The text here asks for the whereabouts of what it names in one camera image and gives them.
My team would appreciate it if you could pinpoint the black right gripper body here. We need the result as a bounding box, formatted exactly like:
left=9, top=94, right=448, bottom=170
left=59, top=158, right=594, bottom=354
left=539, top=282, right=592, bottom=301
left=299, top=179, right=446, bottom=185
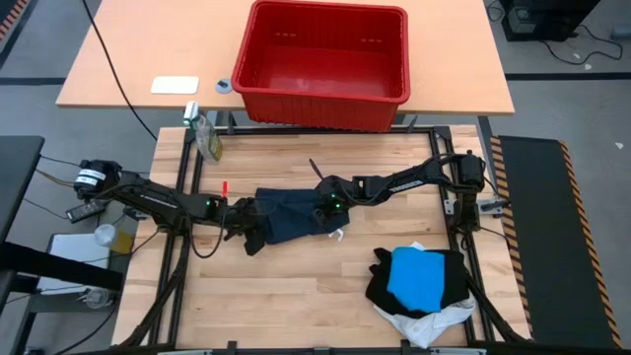
left=314, top=176, right=360, bottom=224

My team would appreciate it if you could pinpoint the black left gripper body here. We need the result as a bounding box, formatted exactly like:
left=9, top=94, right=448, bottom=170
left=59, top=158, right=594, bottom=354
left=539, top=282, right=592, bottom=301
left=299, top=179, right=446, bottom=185
left=225, top=196, right=271, bottom=238

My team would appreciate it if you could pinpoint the small dark navy garment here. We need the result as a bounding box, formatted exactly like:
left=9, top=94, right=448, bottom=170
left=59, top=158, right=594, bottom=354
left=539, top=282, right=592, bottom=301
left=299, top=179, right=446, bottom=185
left=253, top=186, right=352, bottom=247

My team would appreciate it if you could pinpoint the red plastic laundry bin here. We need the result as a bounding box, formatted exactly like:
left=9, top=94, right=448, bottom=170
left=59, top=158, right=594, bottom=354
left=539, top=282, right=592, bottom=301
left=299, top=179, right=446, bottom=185
left=231, top=0, right=412, bottom=133

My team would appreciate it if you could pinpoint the blue garment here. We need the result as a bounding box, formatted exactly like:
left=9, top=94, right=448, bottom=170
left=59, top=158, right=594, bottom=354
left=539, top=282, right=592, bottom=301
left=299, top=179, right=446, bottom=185
left=386, top=246, right=448, bottom=315

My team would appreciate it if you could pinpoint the black garment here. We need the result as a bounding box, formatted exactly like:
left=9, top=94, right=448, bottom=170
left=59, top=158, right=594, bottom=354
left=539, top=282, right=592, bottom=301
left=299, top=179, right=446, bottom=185
left=365, top=246, right=470, bottom=320

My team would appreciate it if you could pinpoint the white button shirt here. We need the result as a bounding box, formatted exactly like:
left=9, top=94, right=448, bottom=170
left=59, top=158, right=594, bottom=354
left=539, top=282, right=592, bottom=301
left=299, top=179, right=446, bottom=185
left=372, top=240, right=477, bottom=349

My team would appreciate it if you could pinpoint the yellow item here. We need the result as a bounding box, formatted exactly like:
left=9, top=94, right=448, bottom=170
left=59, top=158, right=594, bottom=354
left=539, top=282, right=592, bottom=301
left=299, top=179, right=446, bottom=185
left=109, top=231, right=136, bottom=255

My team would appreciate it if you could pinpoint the white paper cup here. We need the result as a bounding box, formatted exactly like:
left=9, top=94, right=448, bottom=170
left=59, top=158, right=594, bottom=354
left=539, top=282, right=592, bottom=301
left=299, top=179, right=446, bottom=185
left=94, top=223, right=117, bottom=247

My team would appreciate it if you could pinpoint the white card on desk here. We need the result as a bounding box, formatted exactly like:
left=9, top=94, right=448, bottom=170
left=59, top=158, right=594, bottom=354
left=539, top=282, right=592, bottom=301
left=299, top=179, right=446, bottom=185
left=150, top=75, right=201, bottom=96

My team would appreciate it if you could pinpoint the black power adapter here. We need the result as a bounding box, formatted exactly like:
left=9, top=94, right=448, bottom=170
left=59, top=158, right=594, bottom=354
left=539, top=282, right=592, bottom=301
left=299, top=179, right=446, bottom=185
left=64, top=199, right=107, bottom=224

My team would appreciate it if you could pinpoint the clear plastic cup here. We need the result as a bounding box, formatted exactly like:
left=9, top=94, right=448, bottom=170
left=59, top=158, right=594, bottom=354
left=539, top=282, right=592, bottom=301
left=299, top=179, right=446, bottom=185
left=81, top=288, right=112, bottom=311

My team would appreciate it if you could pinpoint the white box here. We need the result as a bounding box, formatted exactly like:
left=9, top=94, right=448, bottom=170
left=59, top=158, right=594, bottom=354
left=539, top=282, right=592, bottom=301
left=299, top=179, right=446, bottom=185
left=37, top=232, right=124, bottom=297

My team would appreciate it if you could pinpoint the light wooden desk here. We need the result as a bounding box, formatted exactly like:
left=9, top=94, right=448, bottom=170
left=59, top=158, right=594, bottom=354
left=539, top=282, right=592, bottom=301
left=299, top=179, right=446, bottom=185
left=54, top=0, right=516, bottom=117

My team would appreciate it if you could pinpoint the black table beam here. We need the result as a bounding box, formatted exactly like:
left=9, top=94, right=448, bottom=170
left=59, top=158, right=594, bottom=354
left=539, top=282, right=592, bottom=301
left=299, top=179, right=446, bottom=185
left=0, top=240, right=125, bottom=293

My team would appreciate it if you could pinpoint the black hazard striped floor mat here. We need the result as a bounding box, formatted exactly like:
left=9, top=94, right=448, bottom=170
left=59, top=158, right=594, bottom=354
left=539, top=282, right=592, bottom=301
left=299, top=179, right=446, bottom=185
left=485, top=133, right=625, bottom=349

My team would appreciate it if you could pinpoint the black side table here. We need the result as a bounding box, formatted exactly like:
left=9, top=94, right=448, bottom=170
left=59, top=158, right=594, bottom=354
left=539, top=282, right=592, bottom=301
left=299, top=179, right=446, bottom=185
left=0, top=135, right=46, bottom=244

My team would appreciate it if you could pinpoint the black equipment cabinet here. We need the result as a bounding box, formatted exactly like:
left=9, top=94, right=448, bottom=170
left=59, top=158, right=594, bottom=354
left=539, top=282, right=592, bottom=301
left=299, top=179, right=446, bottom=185
left=499, top=0, right=603, bottom=43

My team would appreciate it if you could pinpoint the hazard striped floor strip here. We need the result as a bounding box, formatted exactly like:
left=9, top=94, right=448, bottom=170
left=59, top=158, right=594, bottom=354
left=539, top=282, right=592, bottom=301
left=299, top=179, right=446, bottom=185
left=0, top=0, right=29, bottom=41

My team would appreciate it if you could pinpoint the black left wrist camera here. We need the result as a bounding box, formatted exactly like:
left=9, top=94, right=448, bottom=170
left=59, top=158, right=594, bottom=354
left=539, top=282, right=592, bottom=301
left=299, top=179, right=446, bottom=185
left=245, top=231, right=268, bottom=257

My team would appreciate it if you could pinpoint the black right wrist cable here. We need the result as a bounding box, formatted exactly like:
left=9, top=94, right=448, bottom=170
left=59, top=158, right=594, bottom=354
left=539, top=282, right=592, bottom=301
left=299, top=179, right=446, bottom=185
left=308, top=157, right=327, bottom=184

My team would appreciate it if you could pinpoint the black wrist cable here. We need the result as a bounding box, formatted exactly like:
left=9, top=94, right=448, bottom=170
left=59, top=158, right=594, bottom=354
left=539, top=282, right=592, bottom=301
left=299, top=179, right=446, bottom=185
left=308, top=157, right=327, bottom=184
left=189, top=219, right=229, bottom=260

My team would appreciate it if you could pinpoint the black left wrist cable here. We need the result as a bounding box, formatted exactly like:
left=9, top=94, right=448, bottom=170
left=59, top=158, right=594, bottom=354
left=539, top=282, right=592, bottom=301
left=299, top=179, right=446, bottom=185
left=189, top=219, right=229, bottom=260

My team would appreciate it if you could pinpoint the black frame crossbar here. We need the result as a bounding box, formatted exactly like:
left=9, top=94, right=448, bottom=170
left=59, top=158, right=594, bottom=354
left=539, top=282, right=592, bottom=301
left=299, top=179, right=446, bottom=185
left=216, top=125, right=438, bottom=136

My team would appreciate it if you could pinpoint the black frame rail with plates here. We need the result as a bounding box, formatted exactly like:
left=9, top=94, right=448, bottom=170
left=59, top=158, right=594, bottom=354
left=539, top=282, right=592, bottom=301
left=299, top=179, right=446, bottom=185
left=112, top=343, right=533, bottom=355

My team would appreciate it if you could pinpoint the long black hanging cable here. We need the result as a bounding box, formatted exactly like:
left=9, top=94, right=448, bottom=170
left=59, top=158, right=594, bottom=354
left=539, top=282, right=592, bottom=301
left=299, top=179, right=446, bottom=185
left=80, top=0, right=160, bottom=143

